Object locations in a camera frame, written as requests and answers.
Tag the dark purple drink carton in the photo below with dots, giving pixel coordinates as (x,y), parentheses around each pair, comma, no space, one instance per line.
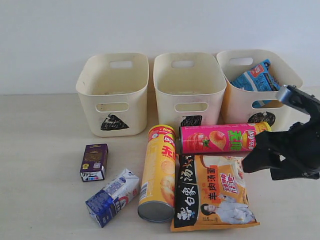
(94,162)

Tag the pink Lays chip can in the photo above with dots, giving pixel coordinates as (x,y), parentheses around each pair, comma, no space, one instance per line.
(224,138)

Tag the yellow Lays chip can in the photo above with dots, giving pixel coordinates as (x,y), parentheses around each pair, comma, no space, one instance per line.
(157,192)

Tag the cream bin triangle mark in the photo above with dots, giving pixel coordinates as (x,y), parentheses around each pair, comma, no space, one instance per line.
(112,89)

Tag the blue instant noodle packet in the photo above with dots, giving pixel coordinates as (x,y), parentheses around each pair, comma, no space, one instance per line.
(257,79)

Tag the cream bin square mark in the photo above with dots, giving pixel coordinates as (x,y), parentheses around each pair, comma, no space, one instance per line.
(189,88)

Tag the orange instant noodle packet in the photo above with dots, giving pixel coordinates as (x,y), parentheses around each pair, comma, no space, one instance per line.
(211,194)

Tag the cream bin circle mark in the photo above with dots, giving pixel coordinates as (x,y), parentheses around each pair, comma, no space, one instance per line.
(241,106)

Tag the blue white milk carton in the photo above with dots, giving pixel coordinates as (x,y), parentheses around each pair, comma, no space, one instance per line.
(111,199)

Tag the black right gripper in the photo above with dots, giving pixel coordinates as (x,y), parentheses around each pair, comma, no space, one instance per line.
(300,146)

